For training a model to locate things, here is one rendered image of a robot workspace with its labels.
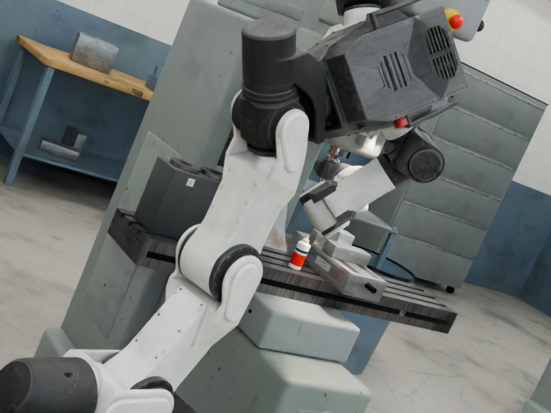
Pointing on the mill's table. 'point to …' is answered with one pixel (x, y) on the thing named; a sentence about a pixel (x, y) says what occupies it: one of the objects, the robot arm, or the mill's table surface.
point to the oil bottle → (299, 254)
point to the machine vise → (339, 269)
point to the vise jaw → (346, 252)
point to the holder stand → (176, 197)
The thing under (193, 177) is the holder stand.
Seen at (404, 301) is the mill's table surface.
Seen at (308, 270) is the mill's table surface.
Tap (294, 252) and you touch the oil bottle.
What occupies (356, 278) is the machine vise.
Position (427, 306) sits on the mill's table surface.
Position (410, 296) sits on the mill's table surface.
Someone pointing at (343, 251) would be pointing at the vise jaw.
